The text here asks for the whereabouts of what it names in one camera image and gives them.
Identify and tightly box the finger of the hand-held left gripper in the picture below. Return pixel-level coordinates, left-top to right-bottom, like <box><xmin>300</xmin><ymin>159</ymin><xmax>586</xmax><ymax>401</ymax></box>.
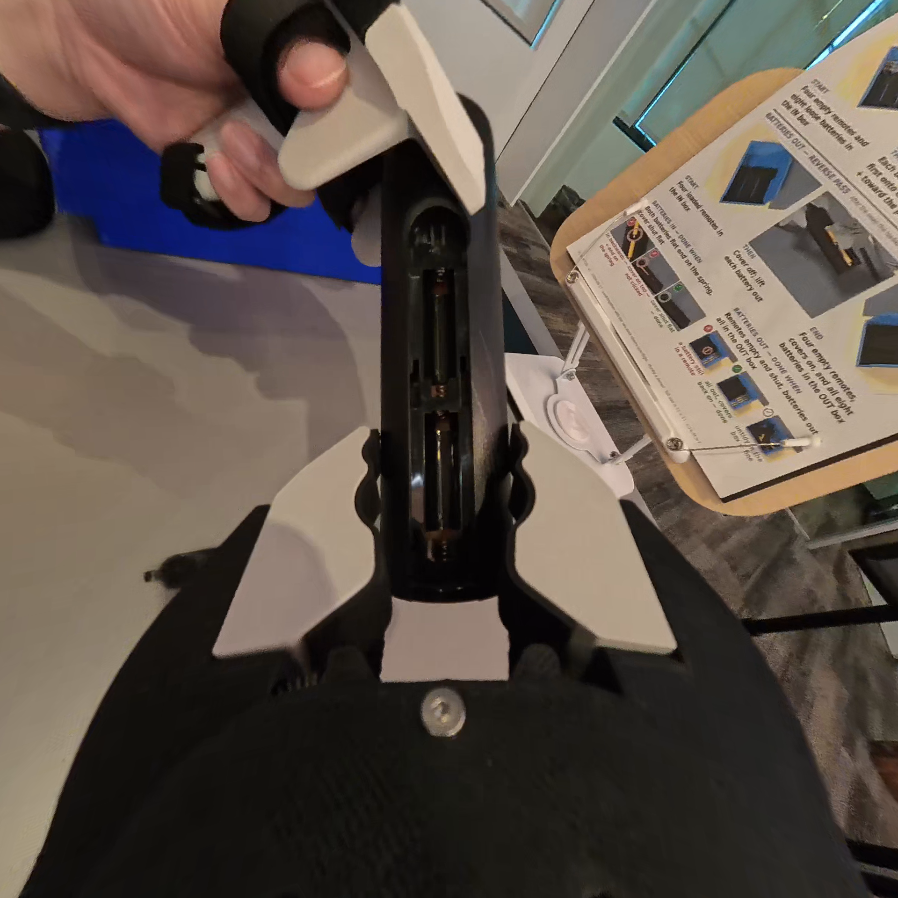
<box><xmin>365</xmin><ymin>0</ymin><xmax>493</xmax><ymax>214</ymax></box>
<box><xmin>348</xmin><ymin>190</ymin><xmax>387</xmax><ymax>268</ymax></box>

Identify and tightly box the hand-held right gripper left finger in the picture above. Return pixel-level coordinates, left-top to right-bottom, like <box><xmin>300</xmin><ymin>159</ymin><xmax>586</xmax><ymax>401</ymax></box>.
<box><xmin>214</xmin><ymin>428</ymin><xmax>390</xmax><ymax>660</ymax></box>

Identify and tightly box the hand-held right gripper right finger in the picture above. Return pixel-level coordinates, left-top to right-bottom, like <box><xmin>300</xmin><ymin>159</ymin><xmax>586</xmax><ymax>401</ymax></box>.
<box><xmin>501</xmin><ymin>421</ymin><xmax>679</xmax><ymax>658</ymax></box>

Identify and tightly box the black remote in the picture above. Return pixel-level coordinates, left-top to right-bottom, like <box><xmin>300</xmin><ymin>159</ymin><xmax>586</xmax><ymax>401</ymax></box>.
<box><xmin>379</xmin><ymin>99</ymin><xmax>509</xmax><ymax>601</ymax></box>

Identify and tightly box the person's left hand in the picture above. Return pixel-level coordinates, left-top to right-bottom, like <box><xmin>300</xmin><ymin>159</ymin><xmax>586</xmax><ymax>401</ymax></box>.
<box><xmin>0</xmin><ymin>0</ymin><xmax>352</xmax><ymax>223</ymax></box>

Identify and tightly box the white stand base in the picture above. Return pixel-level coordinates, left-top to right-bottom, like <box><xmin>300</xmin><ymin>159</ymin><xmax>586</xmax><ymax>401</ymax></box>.
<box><xmin>503</xmin><ymin>351</ymin><xmax>653</xmax><ymax>527</ymax></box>

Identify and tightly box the black mat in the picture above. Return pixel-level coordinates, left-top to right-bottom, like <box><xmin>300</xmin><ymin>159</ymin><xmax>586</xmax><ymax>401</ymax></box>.
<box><xmin>501</xmin><ymin>274</ymin><xmax>555</xmax><ymax>359</ymax></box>

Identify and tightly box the instruction sheet on stand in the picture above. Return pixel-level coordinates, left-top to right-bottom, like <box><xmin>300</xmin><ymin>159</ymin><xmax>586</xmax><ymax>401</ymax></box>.
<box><xmin>550</xmin><ymin>68</ymin><xmax>898</xmax><ymax>517</ymax></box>

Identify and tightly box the blue plastic bin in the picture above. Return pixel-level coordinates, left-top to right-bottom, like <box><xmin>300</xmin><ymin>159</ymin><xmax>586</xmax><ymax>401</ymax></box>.
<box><xmin>40</xmin><ymin>120</ymin><xmax>383</xmax><ymax>286</ymax></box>

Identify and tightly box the black textured cushion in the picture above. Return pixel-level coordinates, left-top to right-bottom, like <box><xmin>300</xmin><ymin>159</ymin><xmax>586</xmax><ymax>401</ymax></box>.
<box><xmin>0</xmin><ymin>127</ymin><xmax>57</xmax><ymax>239</ymax></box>

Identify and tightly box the metal wire page holder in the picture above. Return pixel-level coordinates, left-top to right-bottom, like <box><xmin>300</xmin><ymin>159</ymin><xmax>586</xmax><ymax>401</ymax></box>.
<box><xmin>667</xmin><ymin>433</ymin><xmax>822</xmax><ymax>458</ymax></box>

